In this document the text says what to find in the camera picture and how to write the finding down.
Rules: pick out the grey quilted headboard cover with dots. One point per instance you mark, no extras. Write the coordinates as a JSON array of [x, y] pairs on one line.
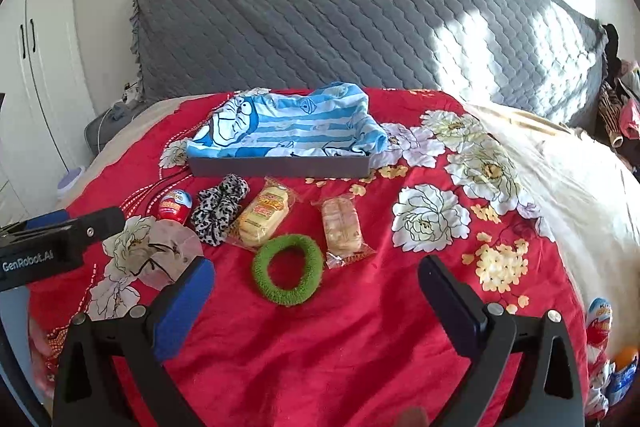
[[538, 55]]

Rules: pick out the yellow packaged rice cracker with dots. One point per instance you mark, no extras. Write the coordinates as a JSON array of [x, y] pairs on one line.
[[259, 221]]

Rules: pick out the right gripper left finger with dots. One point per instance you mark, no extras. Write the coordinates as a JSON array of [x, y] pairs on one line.
[[88, 391]]

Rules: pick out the beige sheer scrunchie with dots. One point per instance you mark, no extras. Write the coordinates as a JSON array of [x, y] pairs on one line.
[[154, 252]]

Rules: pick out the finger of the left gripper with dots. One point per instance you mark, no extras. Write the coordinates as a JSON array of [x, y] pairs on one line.
[[99, 225], [52, 218]]

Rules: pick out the snack packages at bedside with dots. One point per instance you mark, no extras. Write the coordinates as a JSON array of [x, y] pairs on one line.
[[609, 379]]

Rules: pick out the white wardrobe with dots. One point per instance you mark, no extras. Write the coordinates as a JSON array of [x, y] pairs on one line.
[[46, 105]]

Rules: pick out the leopard print scrunchie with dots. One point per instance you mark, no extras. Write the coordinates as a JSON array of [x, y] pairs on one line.
[[217, 208]]

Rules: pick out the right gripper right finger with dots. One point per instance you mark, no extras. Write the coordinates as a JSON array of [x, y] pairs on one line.
[[546, 387]]

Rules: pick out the red blue toy egg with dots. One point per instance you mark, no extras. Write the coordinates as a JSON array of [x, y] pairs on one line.
[[175, 205]]

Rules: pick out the purple white round container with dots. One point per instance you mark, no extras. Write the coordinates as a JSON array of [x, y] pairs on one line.
[[70, 178]]

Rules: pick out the blue striped cartoon cloth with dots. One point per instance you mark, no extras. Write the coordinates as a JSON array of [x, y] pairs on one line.
[[330, 121]]

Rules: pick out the red floral bedspread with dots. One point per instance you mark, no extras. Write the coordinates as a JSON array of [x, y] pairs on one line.
[[366, 345]]

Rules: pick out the clear packaged wafer snack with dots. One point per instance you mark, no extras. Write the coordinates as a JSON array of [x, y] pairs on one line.
[[342, 231]]

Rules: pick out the person's left hand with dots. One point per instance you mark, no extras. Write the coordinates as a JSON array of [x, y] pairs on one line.
[[40, 352]]

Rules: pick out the grey bedside stool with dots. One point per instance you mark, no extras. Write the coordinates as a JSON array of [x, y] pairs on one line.
[[103, 128]]

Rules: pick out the green fuzzy scrunchie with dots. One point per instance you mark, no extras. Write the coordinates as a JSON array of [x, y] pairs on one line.
[[287, 270]]

